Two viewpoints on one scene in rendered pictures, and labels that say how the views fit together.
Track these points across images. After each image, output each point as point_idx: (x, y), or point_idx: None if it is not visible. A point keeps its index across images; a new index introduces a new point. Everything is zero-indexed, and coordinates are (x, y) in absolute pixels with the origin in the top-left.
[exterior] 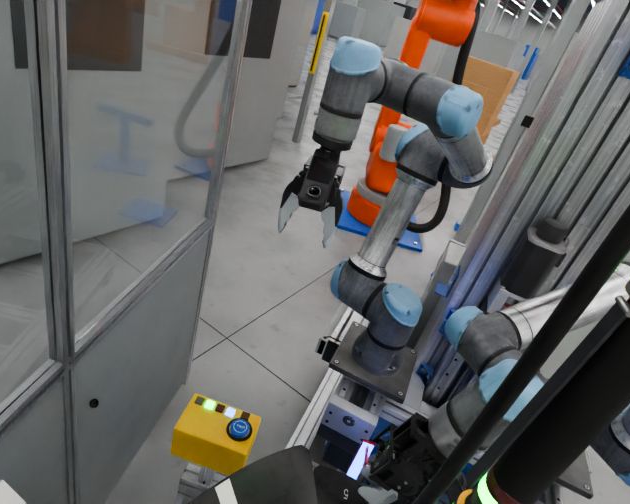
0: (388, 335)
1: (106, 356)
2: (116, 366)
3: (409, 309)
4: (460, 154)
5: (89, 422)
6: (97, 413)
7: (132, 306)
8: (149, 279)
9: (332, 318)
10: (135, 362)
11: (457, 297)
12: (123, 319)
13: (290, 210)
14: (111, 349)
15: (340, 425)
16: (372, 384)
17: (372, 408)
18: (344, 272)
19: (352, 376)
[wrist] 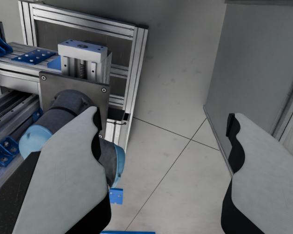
0: (54, 114)
1: (286, 49)
2: (268, 57)
3: (27, 140)
4: None
5: (266, 21)
6: (263, 30)
7: (289, 90)
8: (284, 120)
9: (124, 143)
10: (250, 76)
11: None
12: (290, 78)
13: (257, 165)
14: (284, 56)
15: (90, 45)
16: (68, 78)
17: (65, 61)
18: (111, 167)
19: (87, 81)
